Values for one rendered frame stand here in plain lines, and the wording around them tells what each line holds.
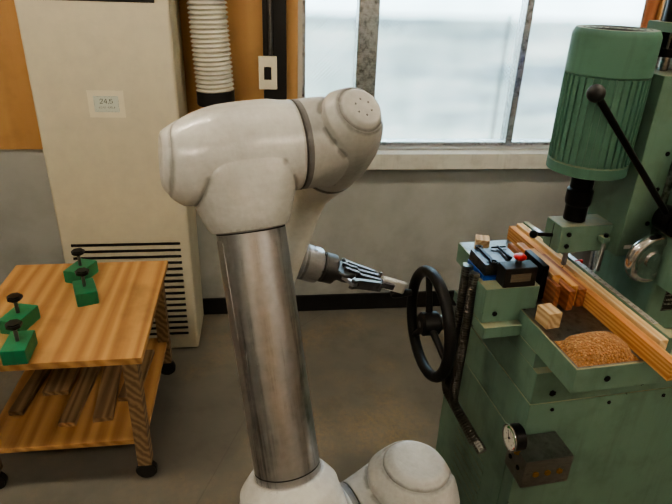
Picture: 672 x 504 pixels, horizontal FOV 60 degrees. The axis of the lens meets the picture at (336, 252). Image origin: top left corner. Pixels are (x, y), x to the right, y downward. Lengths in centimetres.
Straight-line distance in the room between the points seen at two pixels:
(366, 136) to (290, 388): 37
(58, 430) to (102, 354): 41
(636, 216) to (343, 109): 89
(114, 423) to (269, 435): 136
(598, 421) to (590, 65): 83
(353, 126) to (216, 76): 165
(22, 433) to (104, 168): 100
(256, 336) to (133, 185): 170
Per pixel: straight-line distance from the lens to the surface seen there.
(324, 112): 82
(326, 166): 82
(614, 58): 134
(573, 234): 149
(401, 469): 96
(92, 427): 220
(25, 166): 288
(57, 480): 232
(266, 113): 81
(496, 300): 137
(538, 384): 142
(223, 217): 79
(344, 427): 235
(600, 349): 130
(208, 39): 240
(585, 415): 156
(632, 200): 149
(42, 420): 229
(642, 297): 163
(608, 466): 174
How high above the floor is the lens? 160
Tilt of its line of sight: 26 degrees down
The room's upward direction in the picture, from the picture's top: 2 degrees clockwise
